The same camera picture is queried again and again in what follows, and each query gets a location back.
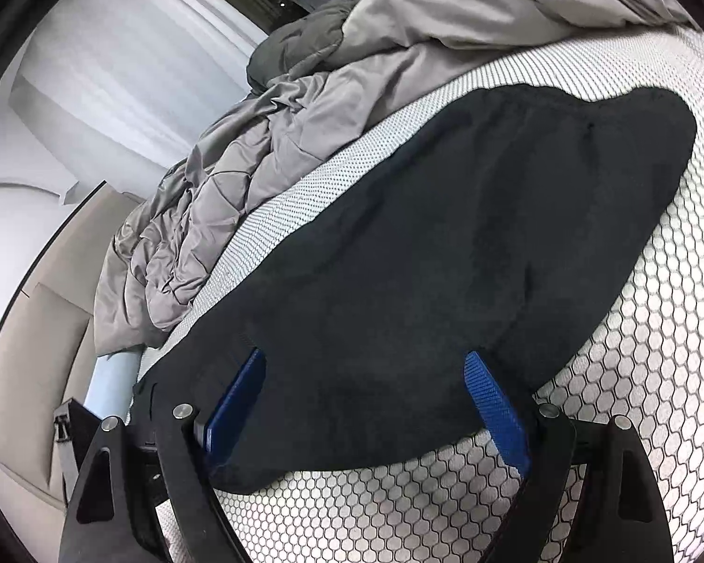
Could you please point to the black pants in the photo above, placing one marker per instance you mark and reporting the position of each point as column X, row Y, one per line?
column 416, row 246

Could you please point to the white curtain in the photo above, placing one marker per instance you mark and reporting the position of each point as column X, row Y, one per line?
column 123, row 70

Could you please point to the black bag with buckle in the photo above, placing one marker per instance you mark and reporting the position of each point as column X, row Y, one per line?
column 85, row 425

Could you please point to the white honeycomb mattress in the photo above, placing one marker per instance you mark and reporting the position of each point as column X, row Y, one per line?
column 651, row 363

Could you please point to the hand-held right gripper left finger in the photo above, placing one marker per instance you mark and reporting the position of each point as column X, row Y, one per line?
column 237, row 399

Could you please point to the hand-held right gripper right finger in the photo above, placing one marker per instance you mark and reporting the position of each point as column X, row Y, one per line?
column 496, row 407

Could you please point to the grey quilted duvet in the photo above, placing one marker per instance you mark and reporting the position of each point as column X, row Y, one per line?
column 399, row 41

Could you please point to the light blue bed sheet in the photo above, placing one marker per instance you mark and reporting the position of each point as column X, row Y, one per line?
column 114, row 387

